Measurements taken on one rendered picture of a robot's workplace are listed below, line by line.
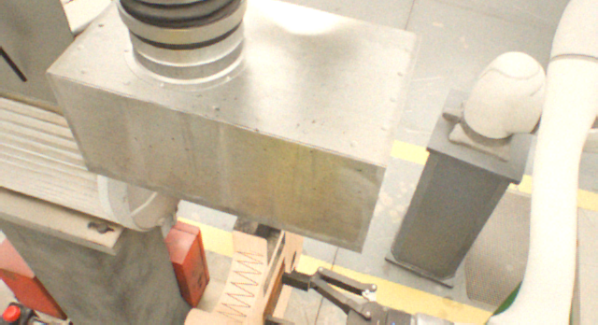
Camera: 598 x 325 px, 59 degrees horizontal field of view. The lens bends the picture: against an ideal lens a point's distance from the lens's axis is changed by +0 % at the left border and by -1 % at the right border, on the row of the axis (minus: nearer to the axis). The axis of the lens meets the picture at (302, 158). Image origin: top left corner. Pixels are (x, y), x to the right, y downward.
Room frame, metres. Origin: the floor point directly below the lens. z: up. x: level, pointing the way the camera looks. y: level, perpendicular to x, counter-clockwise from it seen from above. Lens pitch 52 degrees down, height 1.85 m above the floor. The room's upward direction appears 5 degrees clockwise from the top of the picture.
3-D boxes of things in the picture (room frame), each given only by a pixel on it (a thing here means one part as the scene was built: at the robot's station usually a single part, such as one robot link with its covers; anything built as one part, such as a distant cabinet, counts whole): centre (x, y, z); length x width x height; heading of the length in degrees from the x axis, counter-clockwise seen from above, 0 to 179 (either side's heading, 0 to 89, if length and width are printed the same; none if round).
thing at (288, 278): (0.37, 0.01, 1.07); 0.07 x 0.01 x 0.03; 76
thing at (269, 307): (0.34, 0.04, 1.07); 0.10 x 0.03 x 0.05; 167
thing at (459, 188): (1.07, -0.53, 0.35); 0.28 x 0.28 x 0.70; 69
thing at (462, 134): (1.08, -0.51, 0.73); 0.22 x 0.18 x 0.06; 69
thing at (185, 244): (0.69, 0.38, 0.49); 0.25 x 0.12 x 0.37; 76
